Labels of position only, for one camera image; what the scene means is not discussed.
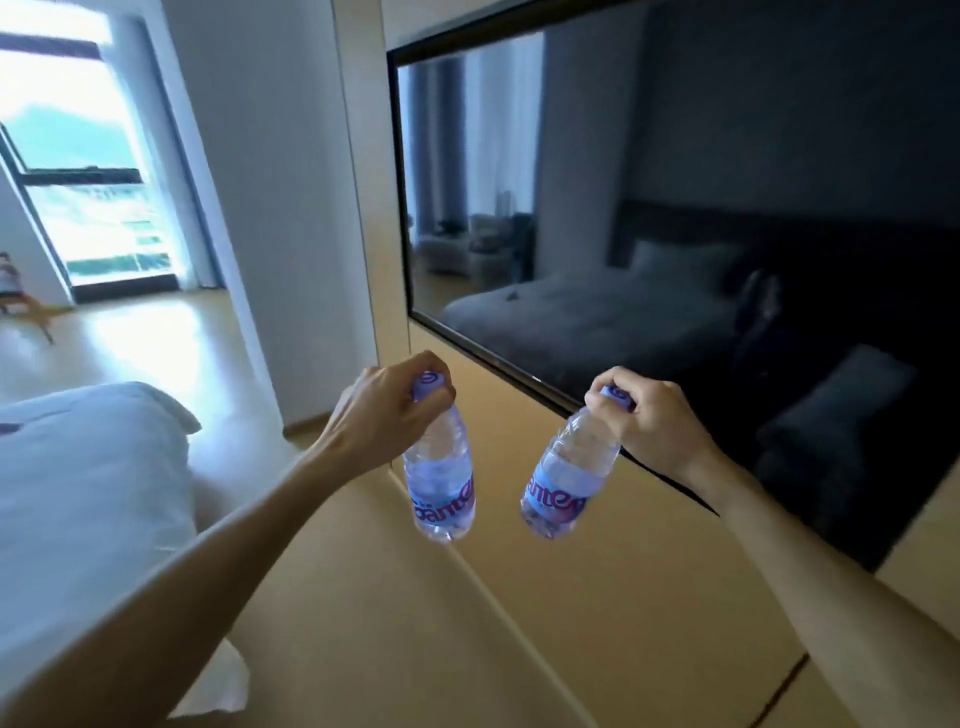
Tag person's right hand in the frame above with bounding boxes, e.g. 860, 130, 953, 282
584, 365, 725, 489

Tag person's left hand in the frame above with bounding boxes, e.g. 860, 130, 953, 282
311, 350, 457, 481

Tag clear water bottle purple cap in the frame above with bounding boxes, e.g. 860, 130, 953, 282
402, 371, 478, 545
519, 384, 637, 541

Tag person's right forearm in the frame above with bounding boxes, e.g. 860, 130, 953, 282
686, 449, 960, 728

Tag person's left forearm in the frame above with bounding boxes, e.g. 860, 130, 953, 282
0, 449, 354, 728

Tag white sheer curtain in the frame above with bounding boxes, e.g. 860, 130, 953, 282
112, 14, 224, 290

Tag wooden armchair dark seat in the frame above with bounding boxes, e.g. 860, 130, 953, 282
0, 251, 60, 346

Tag large glass window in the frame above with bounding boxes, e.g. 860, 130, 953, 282
0, 0, 219, 301

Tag wooden wall panel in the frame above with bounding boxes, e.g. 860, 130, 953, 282
329, 0, 960, 728

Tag black wall television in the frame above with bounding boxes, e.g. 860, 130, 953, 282
386, 0, 960, 575

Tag white bed with black cable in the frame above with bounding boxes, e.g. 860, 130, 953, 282
0, 380, 250, 721

